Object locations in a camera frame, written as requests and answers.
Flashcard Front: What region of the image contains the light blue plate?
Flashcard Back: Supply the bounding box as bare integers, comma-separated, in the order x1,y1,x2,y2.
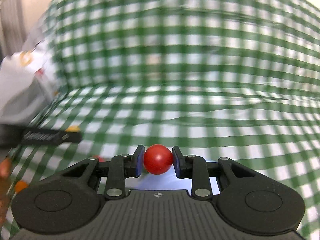
98,173,221,196

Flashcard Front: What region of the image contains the red tomato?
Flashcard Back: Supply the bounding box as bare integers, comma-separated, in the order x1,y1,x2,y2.
144,144,173,175
95,156,105,162

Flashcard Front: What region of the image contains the orange mandarin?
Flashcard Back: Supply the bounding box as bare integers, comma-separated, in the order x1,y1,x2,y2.
14,180,29,193
65,126,80,132

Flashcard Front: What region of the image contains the blurred human hand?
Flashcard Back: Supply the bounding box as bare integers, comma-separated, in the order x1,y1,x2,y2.
0,157,11,226

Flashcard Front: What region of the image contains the white grey patterned pillow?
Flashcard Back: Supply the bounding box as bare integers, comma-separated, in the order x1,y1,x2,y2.
1,21,58,125

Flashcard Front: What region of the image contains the metal radiator rack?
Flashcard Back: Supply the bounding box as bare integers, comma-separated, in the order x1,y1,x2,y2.
1,0,26,58

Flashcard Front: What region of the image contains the green white checkered cloth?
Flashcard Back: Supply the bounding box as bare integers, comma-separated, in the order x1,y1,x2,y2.
9,0,319,239

